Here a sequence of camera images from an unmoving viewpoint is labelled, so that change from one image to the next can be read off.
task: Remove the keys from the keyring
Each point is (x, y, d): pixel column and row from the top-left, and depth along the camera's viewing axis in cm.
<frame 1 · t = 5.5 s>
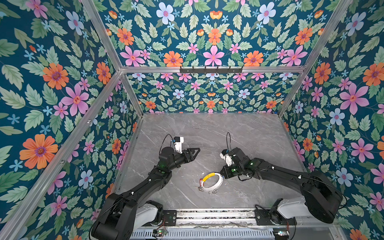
left hand: (199, 147, 77), fingers open
right hand: (219, 172, 83), fingers closed
large black yellow keyring: (216, 186, 84), point 3 cm above the table
red key tag: (200, 182, 87), on the table

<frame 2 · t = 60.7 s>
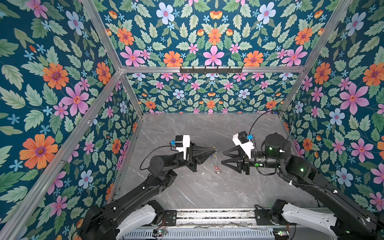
left hand: (214, 152, 48), fingers closed
right hand: (224, 155, 56), fingers open
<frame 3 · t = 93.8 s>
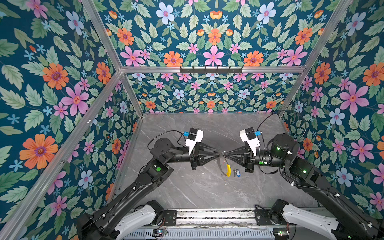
left hand: (218, 154, 50), fingers closed
right hand: (227, 154, 54), fingers closed
blue key tag: (238, 173, 92), on the table
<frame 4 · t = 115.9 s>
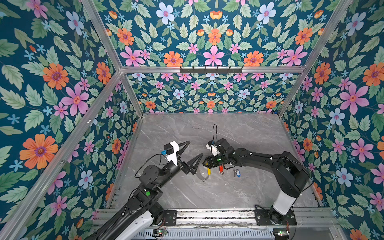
left hand: (196, 147, 58), fingers open
right hand: (206, 161, 88), fingers open
large black yellow keyring: (209, 172, 90), on the table
